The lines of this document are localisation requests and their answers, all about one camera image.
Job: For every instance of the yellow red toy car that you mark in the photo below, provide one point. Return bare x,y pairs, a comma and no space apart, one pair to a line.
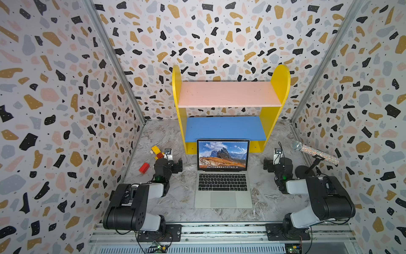
157,153

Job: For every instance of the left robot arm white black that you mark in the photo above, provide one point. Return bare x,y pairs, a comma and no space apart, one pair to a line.
128,206

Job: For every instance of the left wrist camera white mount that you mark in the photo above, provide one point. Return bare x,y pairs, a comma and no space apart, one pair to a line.
168,154

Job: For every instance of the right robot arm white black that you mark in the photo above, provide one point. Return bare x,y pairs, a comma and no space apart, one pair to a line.
329,201

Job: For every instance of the right green circuit board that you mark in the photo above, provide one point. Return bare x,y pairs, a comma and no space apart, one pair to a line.
293,248

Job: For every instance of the black microphone stand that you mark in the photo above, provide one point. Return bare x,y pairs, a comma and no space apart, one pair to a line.
305,171

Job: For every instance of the silver laptop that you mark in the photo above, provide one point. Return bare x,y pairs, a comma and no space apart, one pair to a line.
222,178

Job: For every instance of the yellow shelf pink blue boards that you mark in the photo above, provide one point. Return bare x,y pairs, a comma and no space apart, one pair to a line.
269,96

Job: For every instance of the green circuit board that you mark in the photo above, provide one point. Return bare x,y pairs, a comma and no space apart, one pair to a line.
293,248
157,248

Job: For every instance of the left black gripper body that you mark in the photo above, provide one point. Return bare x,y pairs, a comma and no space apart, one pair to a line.
174,168

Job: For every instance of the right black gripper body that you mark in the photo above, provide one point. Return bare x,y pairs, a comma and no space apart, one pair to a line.
271,168

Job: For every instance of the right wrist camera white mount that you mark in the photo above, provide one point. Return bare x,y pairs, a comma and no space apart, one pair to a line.
278,152

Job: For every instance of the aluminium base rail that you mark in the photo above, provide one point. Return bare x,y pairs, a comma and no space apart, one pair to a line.
227,238

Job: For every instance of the left green circuit board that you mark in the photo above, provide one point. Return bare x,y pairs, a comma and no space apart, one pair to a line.
157,248

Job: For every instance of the red toy block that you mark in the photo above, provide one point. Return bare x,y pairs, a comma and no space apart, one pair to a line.
144,168

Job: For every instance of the glittery silver microphone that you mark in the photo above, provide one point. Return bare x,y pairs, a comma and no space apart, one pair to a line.
298,146

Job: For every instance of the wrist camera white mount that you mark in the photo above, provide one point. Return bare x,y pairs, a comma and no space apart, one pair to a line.
168,154
278,152

